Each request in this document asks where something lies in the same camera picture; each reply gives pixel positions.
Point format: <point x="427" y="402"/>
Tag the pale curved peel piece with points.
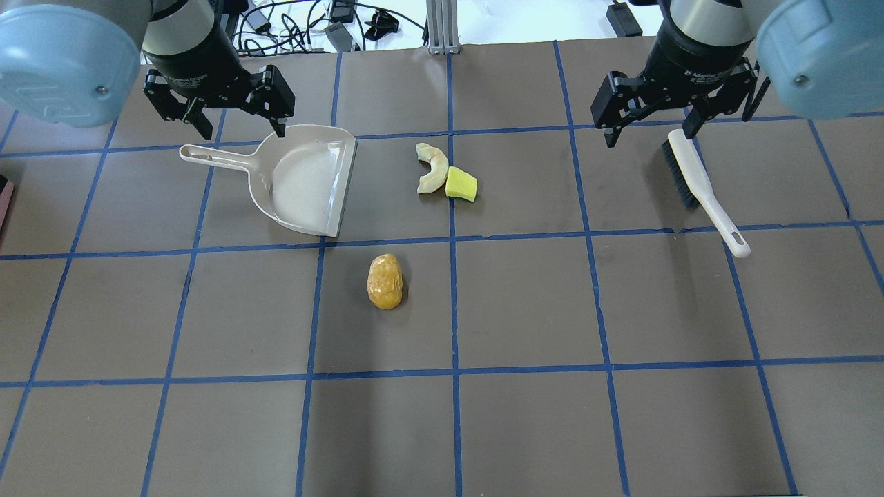
<point x="438" y="172"/>

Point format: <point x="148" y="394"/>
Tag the black clip object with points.
<point x="382" y="24"/>

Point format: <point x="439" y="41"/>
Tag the aluminium frame post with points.
<point x="442" y="28"/>

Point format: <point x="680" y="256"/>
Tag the white hand brush black bristles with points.
<point x="695" y="190"/>

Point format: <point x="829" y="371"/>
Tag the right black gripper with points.
<point x="693" y="63"/>

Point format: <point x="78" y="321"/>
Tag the grey power adapter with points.
<point x="340" y="38"/>

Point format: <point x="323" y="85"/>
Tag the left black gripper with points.
<point x="195" y="61"/>

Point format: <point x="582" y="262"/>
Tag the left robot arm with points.
<point x="75" y="62"/>

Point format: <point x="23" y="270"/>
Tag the black power adapter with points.
<point x="622" y="20"/>

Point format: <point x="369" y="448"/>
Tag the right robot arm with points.
<point x="823" y="59"/>

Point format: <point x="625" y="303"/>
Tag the orange crumpled potato-like lump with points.
<point x="385" y="282"/>

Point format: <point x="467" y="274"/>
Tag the yellow green sponge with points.
<point x="461" y="185"/>

